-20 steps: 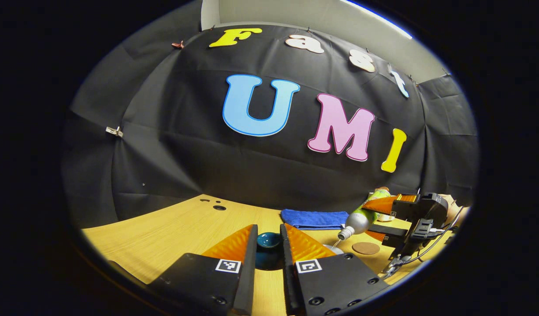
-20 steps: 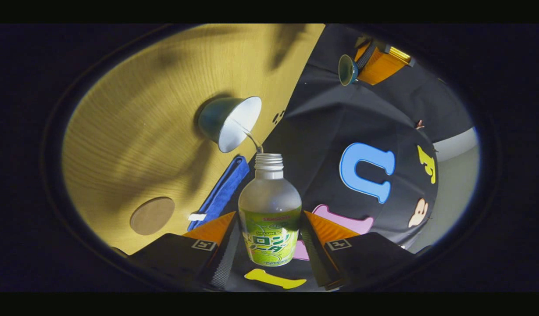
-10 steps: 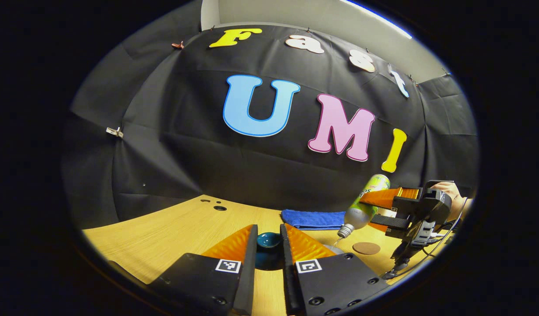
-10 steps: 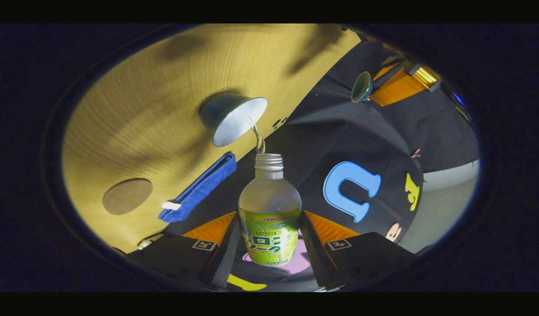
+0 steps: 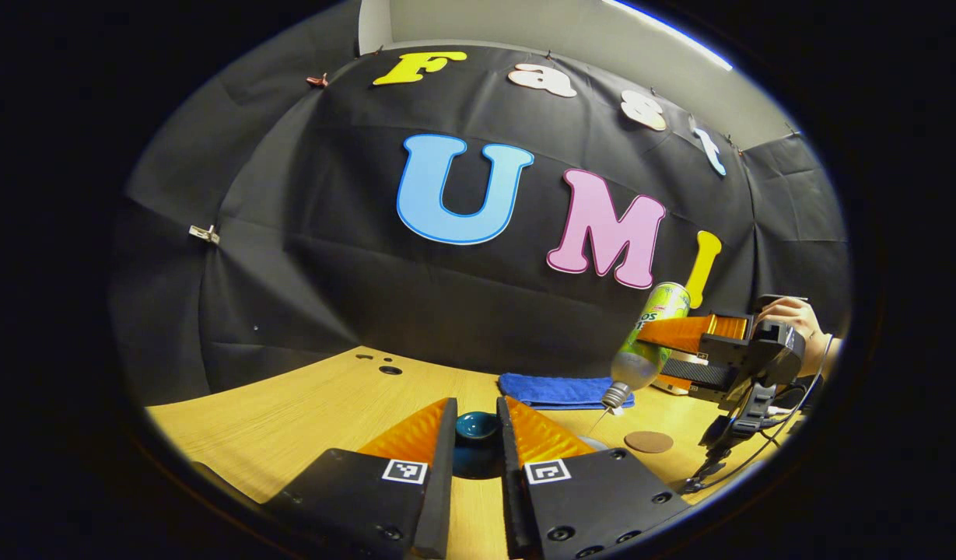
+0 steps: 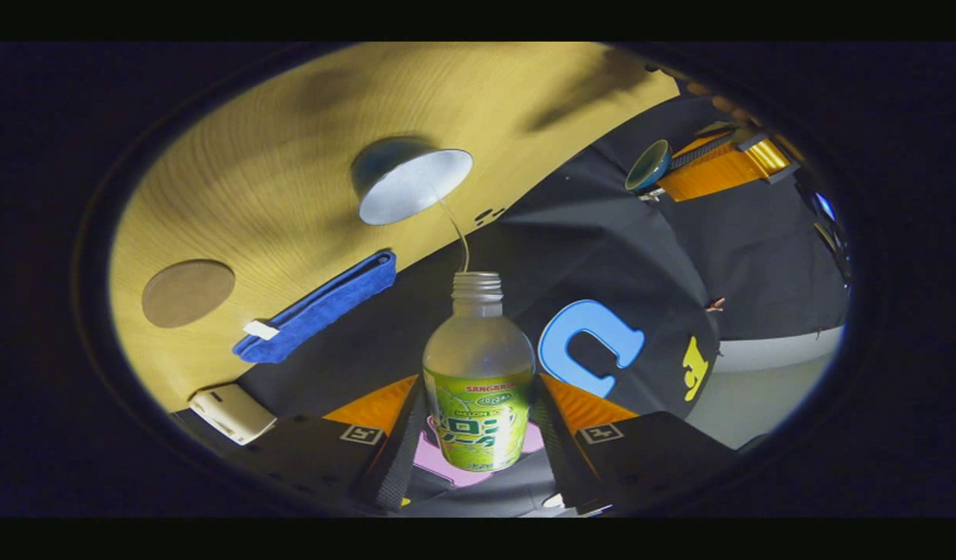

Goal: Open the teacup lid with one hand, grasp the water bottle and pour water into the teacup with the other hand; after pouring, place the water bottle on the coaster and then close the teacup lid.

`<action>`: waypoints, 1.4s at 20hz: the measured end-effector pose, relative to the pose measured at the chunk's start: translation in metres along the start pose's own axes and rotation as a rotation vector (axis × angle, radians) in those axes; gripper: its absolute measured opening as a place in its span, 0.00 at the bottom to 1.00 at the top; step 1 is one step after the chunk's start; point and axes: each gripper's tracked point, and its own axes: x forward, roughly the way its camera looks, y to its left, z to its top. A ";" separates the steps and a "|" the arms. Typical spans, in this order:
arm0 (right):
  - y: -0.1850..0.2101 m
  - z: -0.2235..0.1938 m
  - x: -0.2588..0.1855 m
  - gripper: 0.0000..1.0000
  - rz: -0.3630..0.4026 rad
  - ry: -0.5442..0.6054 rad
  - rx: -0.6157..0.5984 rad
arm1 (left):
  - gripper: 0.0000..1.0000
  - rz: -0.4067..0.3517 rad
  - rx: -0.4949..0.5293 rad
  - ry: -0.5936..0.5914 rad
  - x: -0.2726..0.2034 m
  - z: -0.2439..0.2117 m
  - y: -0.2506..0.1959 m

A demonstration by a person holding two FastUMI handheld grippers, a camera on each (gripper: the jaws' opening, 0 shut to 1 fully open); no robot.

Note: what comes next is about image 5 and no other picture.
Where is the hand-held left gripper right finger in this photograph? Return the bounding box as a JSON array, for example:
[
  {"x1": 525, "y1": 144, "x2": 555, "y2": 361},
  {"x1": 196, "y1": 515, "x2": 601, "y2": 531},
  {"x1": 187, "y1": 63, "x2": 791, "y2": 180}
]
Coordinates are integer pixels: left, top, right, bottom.
[{"x1": 497, "y1": 396, "x2": 690, "y2": 560}]

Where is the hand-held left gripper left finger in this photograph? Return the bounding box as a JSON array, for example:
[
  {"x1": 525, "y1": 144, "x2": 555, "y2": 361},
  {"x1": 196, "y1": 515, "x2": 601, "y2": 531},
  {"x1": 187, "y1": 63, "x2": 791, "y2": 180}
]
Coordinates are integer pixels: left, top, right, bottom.
[{"x1": 264, "y1": 397, "x2": 458, "y2": 560}]

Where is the silver green-label water bottle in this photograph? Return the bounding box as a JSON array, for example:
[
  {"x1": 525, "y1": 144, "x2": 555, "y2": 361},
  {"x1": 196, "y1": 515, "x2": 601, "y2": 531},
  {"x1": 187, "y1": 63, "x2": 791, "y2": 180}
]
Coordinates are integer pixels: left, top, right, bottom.
[{"x1": 601, "y1": 282, "x2": 692, "y2": 411}]

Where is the teal teacup lid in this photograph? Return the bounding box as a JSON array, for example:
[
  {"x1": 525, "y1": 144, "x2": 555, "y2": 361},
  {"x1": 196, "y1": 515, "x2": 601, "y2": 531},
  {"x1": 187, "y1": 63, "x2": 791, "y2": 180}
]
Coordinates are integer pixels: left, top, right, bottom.
[{"x1": 451, "y1": 411, "x2": 506, "y2": 480}]

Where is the round brown coaster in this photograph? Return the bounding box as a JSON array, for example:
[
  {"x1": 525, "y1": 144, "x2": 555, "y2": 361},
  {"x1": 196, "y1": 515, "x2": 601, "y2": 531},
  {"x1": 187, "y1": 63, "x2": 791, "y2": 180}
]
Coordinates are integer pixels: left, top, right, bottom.
[{"x1": 624, "y1": 430, "x2": 674, "y2": 455}]

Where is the folded blue towel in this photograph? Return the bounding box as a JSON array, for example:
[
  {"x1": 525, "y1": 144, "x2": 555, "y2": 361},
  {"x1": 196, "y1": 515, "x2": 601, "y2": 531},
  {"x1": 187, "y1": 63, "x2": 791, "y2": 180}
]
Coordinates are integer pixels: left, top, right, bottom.
[{"x1": 499, "y1": 373, "x2": 636, "y2": 411}]

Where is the black backdrop cloth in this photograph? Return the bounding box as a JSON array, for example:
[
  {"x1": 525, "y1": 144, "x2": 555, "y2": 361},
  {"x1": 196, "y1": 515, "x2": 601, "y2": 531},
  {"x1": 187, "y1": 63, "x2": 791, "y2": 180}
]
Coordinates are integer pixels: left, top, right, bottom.
[{"x1": 112, "y1": 43, "x2": 852, "y2": 407}]

